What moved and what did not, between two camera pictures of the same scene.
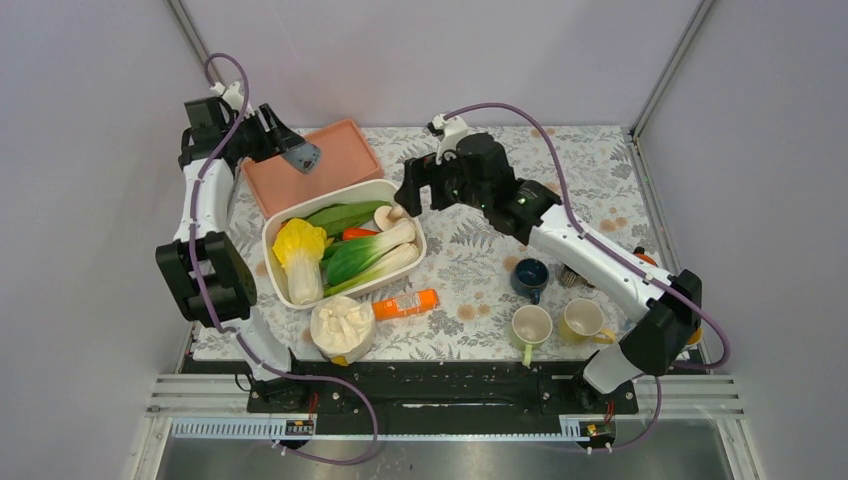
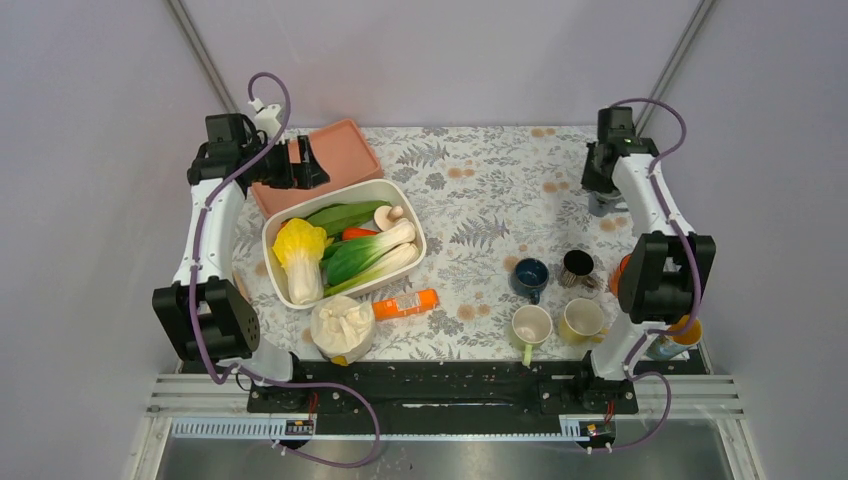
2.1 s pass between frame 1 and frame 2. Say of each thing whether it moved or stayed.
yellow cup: stayed
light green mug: stayed
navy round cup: stayed
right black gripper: moved
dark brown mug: stayed
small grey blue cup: moved
